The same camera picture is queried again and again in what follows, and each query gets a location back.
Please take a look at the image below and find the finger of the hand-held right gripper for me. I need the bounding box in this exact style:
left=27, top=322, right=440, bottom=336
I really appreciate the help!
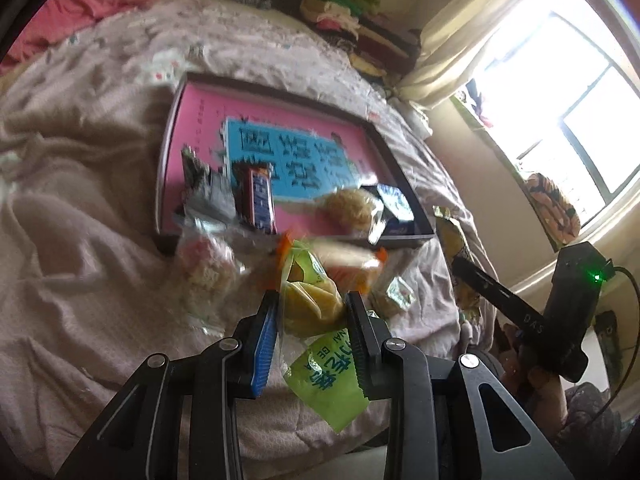
left=451, top=255, right=549, bottom=342

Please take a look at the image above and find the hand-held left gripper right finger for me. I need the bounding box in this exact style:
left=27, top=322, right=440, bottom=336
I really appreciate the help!
left=345, top=290, right=576, bottom=480

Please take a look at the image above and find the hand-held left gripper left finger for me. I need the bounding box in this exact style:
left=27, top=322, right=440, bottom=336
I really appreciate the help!
left=55, top=290, right=281, bottom=480

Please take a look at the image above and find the green and yellow snack packet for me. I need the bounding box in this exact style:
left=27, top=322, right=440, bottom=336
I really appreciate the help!
left=277, top=247, right=371, bottom=436

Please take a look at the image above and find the small clear candy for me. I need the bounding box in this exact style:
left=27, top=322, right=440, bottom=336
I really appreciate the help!
left=370, top=277, right=418, bottom=318

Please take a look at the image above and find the long orange bread packet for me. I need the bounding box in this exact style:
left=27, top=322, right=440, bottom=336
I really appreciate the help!
left=275, top=232, right=388, bottom=293

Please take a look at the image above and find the clear packet with red print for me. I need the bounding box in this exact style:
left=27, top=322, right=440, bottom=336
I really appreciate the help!
left=170, top=230, right=251, bottom=336

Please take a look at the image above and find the blue snack packet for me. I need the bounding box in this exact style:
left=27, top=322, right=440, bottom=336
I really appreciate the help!
left=360, top=182, right=416, bottom=223

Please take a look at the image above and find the clear packet of yellow biscuits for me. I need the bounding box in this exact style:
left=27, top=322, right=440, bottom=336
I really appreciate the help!
left=322, top=187, right=388, bottom=246

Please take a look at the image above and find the shallow dark cardboard tray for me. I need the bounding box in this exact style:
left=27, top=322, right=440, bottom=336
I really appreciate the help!
left=155, top=72, right=436, bottom=257

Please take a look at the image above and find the brown chocolate bar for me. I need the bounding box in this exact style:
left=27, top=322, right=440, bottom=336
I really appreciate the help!
left=235, top=164, right=278, bottom=236

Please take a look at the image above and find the person's right hand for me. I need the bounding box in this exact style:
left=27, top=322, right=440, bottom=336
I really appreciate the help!
left=500, top=322, right=572, bottom=441

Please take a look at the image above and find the orange floral cushion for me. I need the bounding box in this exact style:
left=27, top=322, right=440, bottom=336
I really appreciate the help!
left=520, top=172, right=582, bottom=253

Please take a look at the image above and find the grey patterned cloth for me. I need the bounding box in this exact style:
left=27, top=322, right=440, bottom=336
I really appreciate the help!
left=565, top=382, right=640, bottom=461

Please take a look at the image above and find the clothes heap on windowsill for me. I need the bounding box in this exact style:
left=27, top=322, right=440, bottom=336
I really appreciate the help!
left=462, top=80, right=496, bottom=126

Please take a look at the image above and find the window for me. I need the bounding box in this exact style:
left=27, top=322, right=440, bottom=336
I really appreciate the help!
left=450, top=0, right=640, bottom=241

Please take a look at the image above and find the pale floral quilt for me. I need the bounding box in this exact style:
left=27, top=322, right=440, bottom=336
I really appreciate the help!
left=0, top=0, right=496, bottom=466

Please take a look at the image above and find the cream curtain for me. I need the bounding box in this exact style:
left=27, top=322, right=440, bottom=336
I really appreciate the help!
left=397, top=0, right=571, bottom=111

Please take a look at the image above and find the pile of folded clothes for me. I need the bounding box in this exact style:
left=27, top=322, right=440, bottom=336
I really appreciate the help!
left=300, top=0, right=423, bottom=78

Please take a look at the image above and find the pink duvet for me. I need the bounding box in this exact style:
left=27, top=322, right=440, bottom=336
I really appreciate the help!
left=0, top=0, right=163, bottom=63

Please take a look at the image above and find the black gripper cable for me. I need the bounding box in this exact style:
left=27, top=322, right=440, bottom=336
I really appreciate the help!
left=580, top=265, right=640, bottom=431

